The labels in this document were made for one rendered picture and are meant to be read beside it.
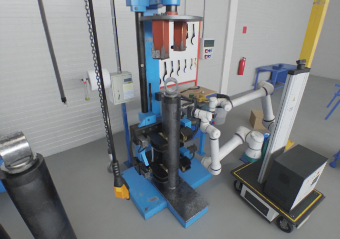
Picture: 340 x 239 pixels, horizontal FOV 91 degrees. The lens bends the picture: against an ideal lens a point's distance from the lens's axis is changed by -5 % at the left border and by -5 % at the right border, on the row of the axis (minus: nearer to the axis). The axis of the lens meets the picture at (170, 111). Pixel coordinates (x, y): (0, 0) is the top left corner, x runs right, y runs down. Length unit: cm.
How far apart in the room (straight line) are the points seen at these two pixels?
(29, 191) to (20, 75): 249
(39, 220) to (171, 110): 135
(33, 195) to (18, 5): 275
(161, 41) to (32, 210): 144
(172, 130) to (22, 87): 249
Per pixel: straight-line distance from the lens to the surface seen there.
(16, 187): 122
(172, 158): 223
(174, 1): 176
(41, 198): 128
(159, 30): 160
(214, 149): 188
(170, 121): 194
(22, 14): 344
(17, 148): 113
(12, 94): 357
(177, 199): 251
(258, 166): 295
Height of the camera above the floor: 212
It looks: 25 degrees down
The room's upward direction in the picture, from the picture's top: straight up
